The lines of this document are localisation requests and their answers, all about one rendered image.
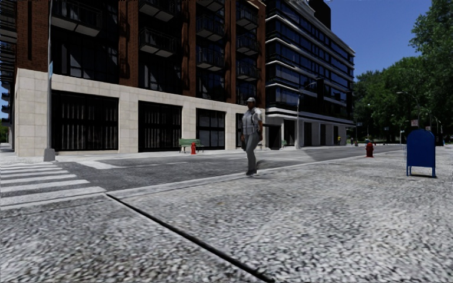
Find dark building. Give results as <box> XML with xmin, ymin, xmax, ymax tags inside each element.
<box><xmin>0</xmin><ymin>0</ymin><xmax>18</xmax><ymax>149</ymax></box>

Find red brick building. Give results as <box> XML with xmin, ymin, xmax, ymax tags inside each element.
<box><xmin>13</xmin><ymin>0</ymin><xmax>267</xmax><ymax>157</ymax></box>

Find grey street lamp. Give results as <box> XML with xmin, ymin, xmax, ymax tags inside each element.
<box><xmin>396</xmin><ymin>91</ymin><xmax>422</xmax><ymax>130</ymax></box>
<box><xmin>294</xmin><ymin>81</ymin><xmax>318</xmax><ymax>150</ymax></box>

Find glass tower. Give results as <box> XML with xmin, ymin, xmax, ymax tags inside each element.
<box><xmin>263</xmin><ymin>0</ymin><xmax>356</xmax><ymax>150</ymax></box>

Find sign on a post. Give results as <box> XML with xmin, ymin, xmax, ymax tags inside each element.
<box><xmin>43</xmin><ymin>0</ymin><xmax>56</xmax><ymax>162</ymax></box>

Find trees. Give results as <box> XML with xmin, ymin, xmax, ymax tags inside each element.
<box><xmin>353</xmin><ymin>0</ymin><xmax>453</xmax><ymax>142</ymax></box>

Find green bench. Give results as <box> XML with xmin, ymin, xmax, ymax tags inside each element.
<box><xmin>178</xmin><ymin>138</ymin><xmax>205</xmax><ymax>153</ymax></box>

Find blue letter box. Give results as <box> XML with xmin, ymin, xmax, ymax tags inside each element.
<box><xmin>406</xmin><ymin>129</ymin><xmax>436</xmax><ymax>178</ymax></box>

